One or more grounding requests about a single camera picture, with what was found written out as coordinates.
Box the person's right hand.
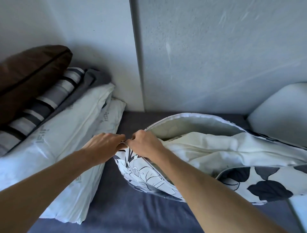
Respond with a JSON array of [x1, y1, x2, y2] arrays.
[[126, 130, 166, 159]]

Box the person's left hand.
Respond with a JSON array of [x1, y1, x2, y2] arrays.
[[83, 133, 127, 166]]

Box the floral black white pillowcase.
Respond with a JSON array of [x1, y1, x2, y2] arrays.
[[113, 112, 307, 206]]

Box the person's left forearm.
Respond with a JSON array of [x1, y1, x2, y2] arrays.
[[0, 148, 96, 233]]

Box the person's right forearm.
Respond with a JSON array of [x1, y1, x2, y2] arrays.
[[147, 144, 287, 233]]

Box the white pillow with grey print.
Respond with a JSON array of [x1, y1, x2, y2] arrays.
[[0, 83, 115, 192], [38, 98, 127, 225]]

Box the dark grey bed sheet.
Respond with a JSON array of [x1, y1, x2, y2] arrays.
[[28, 110, 296, 233]]

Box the grey striped pillow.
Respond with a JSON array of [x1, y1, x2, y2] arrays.
[[0, 67, 85, 157]]

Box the white inner pillow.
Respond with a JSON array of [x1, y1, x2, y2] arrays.
[[163, 132, 307, 179]]

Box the brown cushion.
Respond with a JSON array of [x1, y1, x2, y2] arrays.
[[0, 45, 73, 125]]

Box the white cushion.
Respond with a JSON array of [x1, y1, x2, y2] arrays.
[[247, 82, 307, 149]]

